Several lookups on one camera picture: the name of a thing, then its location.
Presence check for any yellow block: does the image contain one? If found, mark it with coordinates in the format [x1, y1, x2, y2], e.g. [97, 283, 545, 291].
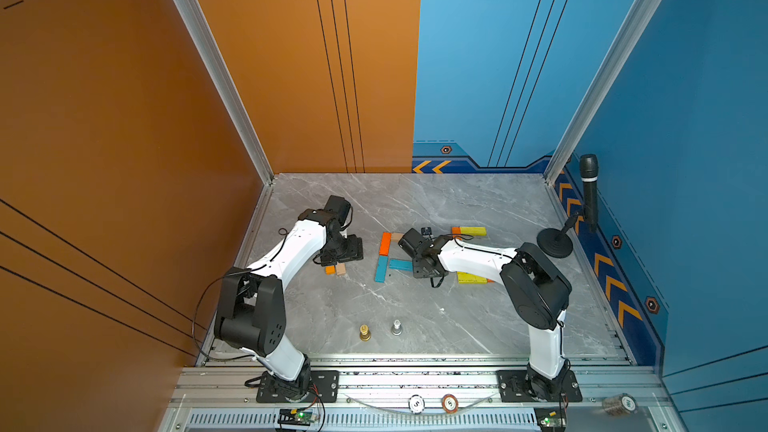
[460, 226, 487, 237]
[457, 272, 488, 285]

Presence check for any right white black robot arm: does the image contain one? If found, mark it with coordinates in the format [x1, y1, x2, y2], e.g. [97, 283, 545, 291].
[398, 229, 572, 402]

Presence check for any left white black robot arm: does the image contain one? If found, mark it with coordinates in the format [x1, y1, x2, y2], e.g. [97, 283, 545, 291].
[214, 195, 364, 401]

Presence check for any silver weight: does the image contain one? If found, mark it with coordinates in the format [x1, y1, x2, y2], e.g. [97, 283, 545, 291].
[391, 319, 403, 336]

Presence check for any brass weight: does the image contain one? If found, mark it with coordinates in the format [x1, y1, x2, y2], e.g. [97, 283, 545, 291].
[359, 324, 371, 342]

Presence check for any white round dial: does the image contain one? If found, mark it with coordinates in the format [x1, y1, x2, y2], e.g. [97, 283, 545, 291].
[408, 394, 425, 415]

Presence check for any copper round dial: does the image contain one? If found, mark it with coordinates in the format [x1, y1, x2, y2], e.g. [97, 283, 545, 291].
[441, 394, 459, 414]

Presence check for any left green circuit board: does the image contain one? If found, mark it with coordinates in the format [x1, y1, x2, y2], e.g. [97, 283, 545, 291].
[276, 408, 320, 431]

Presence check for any green circuit board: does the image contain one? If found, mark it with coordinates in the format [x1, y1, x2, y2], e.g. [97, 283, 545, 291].
[534, 408, 567, 432]
[276, 408, 320, 431]

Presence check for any black microphone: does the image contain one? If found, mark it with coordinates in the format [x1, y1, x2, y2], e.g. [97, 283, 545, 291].
[579, 154, 599, 233]

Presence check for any right green circuit board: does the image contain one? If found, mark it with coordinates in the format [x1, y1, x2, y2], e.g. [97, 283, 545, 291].
[534, 408, 567, 432]

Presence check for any tape roll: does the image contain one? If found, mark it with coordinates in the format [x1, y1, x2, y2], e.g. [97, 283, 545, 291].
[602, 393, 638, 417]

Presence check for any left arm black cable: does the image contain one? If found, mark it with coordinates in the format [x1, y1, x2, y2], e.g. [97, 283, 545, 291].
[191, 227, 289, 362]

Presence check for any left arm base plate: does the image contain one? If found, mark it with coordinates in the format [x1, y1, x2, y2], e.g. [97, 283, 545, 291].
[256, 369, 339, 404]

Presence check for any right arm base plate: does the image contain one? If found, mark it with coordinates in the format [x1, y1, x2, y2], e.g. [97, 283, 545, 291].
[496, 368, 583, 403]

